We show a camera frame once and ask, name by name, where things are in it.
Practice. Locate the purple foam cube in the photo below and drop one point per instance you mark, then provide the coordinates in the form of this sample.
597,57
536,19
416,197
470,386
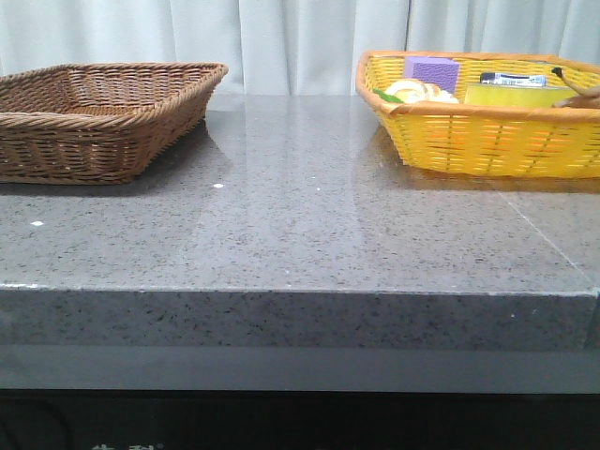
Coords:
437,70

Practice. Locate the white curtain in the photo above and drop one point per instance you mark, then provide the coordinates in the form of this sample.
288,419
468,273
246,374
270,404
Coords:
287,47

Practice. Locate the dark jar with label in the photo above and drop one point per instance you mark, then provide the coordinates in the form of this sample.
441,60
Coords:
515,80

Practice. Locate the yellow woven basket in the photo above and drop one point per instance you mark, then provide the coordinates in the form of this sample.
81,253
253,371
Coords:
487,141

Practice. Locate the toy carrot with leaf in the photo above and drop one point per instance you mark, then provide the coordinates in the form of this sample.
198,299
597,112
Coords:
387,97

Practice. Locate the brown wicker basket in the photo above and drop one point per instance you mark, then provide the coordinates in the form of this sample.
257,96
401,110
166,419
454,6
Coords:
99,124

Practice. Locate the yellow tape roll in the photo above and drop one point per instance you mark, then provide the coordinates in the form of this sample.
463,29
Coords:
480,94

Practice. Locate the toy croissant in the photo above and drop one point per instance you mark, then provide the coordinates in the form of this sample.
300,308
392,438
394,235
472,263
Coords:
411,91

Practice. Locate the brown toy lion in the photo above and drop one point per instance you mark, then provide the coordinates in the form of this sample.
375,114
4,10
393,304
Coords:
586,97

